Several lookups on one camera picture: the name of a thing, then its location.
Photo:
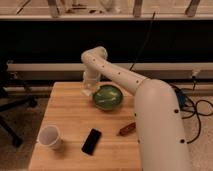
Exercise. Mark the brown oblong object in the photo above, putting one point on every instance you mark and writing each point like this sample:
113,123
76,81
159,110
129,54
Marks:
127,129

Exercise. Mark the green ceramic bowl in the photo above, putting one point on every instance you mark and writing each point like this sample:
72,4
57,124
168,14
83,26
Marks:
107,97

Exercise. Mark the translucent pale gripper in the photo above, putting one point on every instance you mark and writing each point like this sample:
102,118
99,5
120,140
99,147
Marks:
90,83

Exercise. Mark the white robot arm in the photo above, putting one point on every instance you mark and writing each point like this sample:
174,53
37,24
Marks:
159,126

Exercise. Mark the black smartphone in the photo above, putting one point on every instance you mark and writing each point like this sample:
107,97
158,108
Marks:
91,141

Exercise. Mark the blue power box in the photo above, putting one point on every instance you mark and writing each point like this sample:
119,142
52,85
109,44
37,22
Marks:
181,98

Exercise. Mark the white paper cup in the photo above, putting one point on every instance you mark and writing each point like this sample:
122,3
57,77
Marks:
49,137

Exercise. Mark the white sponge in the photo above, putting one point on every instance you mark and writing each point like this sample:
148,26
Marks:
87,92

